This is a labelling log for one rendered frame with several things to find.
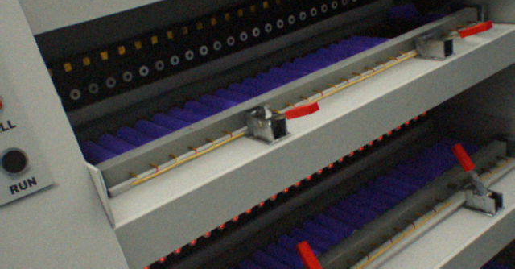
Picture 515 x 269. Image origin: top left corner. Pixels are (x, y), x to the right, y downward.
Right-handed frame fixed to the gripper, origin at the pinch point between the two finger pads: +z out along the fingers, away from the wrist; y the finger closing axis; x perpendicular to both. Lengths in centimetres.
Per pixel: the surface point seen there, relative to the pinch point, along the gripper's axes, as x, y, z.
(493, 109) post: -17.5, 6.8, 6.9
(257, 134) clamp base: -6.8, -36.7, -2.0
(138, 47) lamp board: 8.1, -39.0, 8.2
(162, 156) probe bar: -4.9, -45.7, -0.2
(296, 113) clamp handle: -7.0, -36.2, -8.5
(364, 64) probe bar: -4.7, -18.2, -0.1
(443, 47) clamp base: -7.1, -10.0, -4.2
